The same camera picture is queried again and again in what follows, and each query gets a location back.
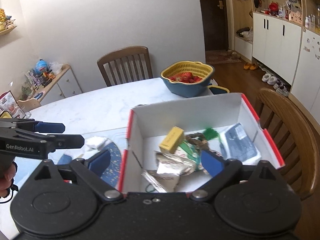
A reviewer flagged person's left hand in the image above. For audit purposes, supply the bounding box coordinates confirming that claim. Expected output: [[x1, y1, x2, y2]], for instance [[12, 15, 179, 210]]
[[0, 162, 17, 198]]

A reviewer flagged white wall cabinet unit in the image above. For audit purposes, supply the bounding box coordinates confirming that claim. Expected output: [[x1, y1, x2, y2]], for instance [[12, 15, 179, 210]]
[[231, 0, 319, 121]]

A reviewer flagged silver foil snack pouch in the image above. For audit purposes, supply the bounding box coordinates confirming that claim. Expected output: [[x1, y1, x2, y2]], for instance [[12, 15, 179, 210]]
[[142, 152, 197, 193]]

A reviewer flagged green white correction tape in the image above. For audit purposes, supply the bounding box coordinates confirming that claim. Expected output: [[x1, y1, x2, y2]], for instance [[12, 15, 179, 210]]
[[174, 140, 201, 166]]

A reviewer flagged brown wooden chair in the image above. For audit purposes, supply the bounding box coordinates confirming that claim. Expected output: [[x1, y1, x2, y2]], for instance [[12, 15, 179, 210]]
[[97, 46, 153, 87]]

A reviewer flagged navy white wipes pack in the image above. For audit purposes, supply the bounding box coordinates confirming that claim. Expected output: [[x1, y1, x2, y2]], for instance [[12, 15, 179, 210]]
[[220, 123, 261, 165]]

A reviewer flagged round blue placemat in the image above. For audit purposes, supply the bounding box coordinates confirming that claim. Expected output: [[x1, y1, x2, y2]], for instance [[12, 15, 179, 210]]
[[52, 139, 122, 187]]

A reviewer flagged wooden wall shelf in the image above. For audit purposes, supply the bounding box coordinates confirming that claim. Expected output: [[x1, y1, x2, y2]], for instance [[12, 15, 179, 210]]
[[0, 26, 16, 36]]

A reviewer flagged yellow and blue colander basket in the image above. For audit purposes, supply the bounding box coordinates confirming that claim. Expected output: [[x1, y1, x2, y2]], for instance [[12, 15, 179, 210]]
[[161, 61, 215, 98]]

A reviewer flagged red white snack bag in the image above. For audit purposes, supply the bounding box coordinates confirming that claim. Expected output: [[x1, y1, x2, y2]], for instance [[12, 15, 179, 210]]
[[0, 91, 25, 119]]

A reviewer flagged red cardboard shoe box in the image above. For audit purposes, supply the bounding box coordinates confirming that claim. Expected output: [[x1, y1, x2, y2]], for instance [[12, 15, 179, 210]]
[[118, 93, 284, 193]]

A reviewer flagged white beads plastic bag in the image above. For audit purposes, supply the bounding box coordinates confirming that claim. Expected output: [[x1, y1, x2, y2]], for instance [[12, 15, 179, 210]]
[[85, 136, 108, 151]]

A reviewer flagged blue globe toy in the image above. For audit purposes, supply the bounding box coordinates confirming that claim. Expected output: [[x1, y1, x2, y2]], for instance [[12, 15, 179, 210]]
[[34, 60, 49, 75]]

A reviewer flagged brown braided scrunchie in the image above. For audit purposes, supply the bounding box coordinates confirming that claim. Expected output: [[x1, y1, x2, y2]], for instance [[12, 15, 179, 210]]
[[185, 133, 209, 151]]

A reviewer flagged yellow small carton box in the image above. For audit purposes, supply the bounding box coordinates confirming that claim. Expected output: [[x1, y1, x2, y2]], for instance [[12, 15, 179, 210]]
[[159, 126, 185, 154]]

